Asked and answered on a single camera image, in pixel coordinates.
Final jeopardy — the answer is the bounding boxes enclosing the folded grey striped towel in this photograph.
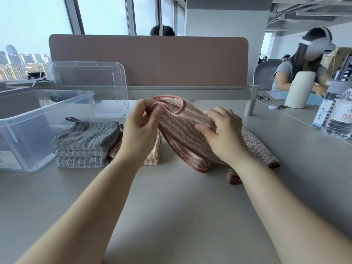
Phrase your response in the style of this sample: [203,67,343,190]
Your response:
[56,155,110,168]
[54,147,110,158]
[51,117,123,150]

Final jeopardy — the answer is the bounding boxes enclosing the water bottle with blue label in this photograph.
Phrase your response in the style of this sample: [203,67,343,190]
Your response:
[312,81,352,130]

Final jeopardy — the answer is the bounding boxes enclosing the clear plastic storage bin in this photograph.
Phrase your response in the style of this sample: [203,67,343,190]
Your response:
[0,89,96,173]

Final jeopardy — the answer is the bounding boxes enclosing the brown cardboard box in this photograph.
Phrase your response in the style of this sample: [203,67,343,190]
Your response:
[320,47,352,80]

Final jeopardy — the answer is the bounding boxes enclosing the grey office chair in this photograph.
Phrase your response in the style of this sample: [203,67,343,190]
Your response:
[253,59,287,92]

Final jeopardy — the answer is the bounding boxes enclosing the folded beige pink towel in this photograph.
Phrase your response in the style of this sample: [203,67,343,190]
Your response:
[108,126,163,166]

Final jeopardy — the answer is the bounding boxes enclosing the pink desk divider panel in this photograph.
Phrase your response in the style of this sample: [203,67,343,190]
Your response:
[49,34,249,87]

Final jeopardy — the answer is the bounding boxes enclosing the person's right hand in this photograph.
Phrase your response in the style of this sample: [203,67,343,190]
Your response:
[194,107,249,166]

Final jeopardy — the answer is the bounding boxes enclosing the person's right forearm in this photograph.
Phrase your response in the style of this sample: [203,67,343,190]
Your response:
[227,151,352,264]

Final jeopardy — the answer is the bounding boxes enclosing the clear plastic water bottle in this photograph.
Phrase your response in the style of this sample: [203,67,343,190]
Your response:
[324,88,352,140]

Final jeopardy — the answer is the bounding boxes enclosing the white head-worn headset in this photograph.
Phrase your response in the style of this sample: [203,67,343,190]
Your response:
[298,27,336,52]

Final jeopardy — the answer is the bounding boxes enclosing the grey metal divider rail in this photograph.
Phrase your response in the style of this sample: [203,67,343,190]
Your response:
[127,84,261,116]

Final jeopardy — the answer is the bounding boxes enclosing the person's left hand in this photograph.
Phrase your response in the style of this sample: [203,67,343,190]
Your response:
[120,98,164,163]

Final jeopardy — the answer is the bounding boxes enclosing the person's left forearm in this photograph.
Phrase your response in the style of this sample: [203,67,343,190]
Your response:
[16,152,145,264]

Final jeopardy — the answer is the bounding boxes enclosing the clear plastic bin lid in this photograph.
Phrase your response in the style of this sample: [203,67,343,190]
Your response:
[46,61,130,119]

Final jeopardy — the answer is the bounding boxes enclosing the white cylindrical container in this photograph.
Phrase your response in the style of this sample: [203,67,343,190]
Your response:
[284,71,316,109]

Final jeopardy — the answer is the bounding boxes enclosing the pink striped towel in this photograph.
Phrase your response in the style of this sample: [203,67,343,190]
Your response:
[150,95,229,173]
[227,129,281,186]

